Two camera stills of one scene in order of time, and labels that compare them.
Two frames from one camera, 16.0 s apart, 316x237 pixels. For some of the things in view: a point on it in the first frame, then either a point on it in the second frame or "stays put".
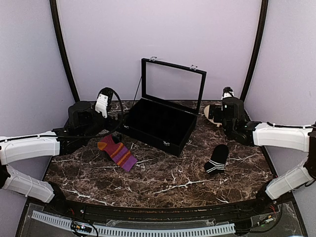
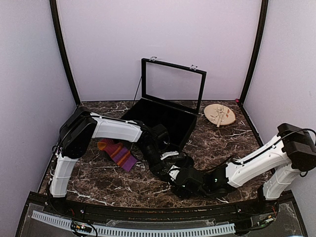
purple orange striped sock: x=118 y=152 stays put
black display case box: x=166 y=116 stays put
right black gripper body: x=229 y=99 to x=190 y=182
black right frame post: x=263 y=19 stays put
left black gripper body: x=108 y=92 to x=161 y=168
